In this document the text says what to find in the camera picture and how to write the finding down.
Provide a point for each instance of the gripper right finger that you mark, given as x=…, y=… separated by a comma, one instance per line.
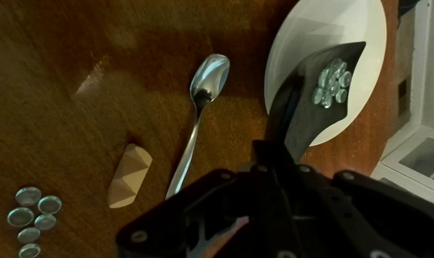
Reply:
x=374, y=215

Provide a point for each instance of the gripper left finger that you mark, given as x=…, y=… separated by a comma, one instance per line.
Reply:
x=167, y=222

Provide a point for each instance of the white bowl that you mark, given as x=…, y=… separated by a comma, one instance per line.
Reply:
x=367, y=43

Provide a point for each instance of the faceted wooden block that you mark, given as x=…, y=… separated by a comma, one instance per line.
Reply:
x=129, y=175

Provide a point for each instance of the white cabinet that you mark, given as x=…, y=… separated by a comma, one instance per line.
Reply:
x=423, y=107

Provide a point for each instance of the clear glass gem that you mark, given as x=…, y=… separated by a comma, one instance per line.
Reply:
x=29, y=251
x=28, y=196
x=20, y=217
x=45, y=221
x=28, y=235
x=49, y=205

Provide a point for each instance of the heap of clear glass gems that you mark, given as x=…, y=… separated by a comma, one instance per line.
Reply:
x=332, y=83

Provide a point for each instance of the silver metal spoon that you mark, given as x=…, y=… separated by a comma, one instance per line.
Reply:
x=209, y=77

